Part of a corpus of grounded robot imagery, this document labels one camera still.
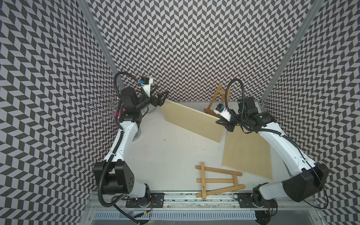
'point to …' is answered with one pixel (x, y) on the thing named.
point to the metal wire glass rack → (104, 108)
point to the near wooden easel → (203, 194)
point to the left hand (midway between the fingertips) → (163, 89)
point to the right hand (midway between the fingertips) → (219, 121)
